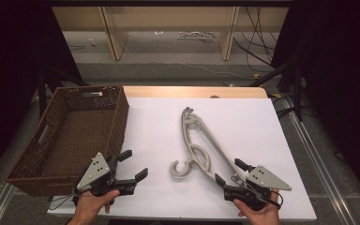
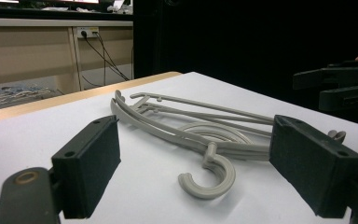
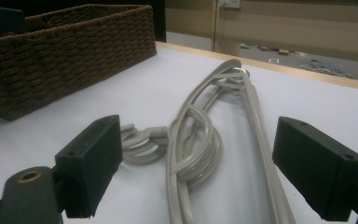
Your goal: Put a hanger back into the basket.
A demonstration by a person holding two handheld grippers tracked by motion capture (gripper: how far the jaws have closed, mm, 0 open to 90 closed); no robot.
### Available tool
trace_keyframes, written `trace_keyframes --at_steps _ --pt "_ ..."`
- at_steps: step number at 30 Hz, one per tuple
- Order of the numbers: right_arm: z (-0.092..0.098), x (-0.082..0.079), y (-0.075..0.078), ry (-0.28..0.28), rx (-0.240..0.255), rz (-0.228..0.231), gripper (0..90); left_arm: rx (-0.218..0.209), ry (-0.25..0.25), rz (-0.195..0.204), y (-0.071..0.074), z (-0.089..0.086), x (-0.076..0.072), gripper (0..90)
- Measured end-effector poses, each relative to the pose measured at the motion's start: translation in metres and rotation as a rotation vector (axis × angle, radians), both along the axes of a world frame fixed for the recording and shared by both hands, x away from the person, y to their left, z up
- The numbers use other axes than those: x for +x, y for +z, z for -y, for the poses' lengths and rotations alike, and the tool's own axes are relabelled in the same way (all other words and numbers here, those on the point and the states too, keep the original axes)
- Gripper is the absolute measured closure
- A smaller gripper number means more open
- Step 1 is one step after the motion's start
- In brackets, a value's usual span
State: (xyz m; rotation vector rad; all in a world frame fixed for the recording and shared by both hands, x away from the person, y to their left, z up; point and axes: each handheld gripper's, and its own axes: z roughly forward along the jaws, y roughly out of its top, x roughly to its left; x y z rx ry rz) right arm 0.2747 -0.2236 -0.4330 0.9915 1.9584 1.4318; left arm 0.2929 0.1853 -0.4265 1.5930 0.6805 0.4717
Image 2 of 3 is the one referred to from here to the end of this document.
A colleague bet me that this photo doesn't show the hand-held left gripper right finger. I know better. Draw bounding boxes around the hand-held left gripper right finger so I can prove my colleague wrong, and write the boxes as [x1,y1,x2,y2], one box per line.
[268,114,358,218]

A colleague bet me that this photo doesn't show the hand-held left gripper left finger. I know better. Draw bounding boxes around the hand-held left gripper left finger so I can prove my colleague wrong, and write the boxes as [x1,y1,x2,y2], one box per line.
[50,114,122,219]

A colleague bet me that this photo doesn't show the grey plastic clothes hanger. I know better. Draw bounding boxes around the grey plastic clothes hanger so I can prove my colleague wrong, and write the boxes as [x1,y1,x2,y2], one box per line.
[115,90,276,162]
[110,97,274,162]
[113,92,348,162]
[111,91,274,201]

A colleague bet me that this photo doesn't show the white table sheet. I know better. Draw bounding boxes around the white table sheet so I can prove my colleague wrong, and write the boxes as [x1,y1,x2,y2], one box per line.
[0,72,358,224]

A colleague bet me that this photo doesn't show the black curtain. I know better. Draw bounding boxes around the black curtain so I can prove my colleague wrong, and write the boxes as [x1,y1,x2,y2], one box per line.
[132,0,358,125]

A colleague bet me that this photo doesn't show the wooden shelf unit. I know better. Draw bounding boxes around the wooden shelf unit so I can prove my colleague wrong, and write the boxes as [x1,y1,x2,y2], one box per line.
[0,18,134,95]

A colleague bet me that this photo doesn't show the white clutter on desk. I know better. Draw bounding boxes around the white clutter on desk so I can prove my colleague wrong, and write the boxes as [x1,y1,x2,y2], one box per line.
[106,0,134,15]

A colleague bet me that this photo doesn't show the monitor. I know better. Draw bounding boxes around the monitor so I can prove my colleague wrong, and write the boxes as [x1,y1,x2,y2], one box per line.
[0,0,101,6]

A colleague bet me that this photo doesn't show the white tangled cord pile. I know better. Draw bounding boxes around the white tangled cord pile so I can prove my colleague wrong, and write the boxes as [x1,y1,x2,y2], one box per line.
[0,85,53,107]

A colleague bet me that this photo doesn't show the black power cable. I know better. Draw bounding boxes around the black power cable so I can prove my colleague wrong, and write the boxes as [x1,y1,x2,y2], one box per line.
[92,31,129,87]
[81,31,131,82]

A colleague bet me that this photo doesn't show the white wall power outlet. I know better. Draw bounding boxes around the white wall power outlet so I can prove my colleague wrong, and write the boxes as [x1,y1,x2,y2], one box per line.
[76,26,100,39]

